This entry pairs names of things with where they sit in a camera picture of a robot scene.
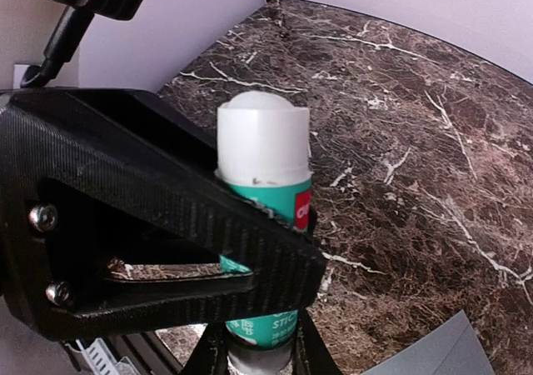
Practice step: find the grey paper envelope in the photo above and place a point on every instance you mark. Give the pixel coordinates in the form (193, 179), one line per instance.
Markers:
(452, 348)

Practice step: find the white slotted cable duct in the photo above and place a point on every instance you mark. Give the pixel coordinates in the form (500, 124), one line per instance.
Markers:
(94, 358)

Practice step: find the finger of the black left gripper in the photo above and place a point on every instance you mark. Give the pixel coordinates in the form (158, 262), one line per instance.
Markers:
(113, 222)

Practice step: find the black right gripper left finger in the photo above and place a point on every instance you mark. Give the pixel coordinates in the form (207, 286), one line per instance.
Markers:
(209, 356)

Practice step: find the green white glue stick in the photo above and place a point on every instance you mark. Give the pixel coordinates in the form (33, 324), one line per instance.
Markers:
(263, 156)

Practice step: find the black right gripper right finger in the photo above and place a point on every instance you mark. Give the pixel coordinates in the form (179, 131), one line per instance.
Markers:
(310, 355)

